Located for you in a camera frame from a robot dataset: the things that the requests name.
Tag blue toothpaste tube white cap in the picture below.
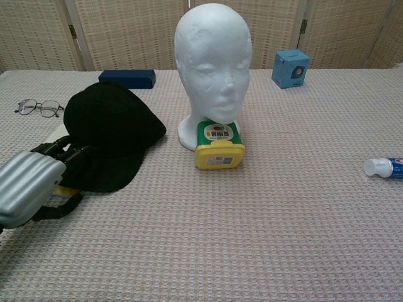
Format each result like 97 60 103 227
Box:
363 157 403 180

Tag thin metal frame eyeglasses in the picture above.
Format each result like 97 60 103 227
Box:
14 98 65 119

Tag light blue cube box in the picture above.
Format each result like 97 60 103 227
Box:
271 48 311 89

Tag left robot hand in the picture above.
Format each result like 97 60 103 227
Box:
0 135 92 229

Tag woven folding screen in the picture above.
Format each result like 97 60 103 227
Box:
0 0 403 72

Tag green box with yellow lid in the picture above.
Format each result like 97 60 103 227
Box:
194 121 246 171

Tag white and yellow notebook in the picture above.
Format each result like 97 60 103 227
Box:
46 124 79 198

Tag navy blue glasses case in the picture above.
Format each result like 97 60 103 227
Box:
98 69 157 91

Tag woven checked tablecloth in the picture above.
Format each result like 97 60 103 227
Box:
0 67 403 302

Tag white foam mannequin head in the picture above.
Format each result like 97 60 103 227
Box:
174 0 253 152

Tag black baseball cap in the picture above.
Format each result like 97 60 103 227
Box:
53 81 167 193

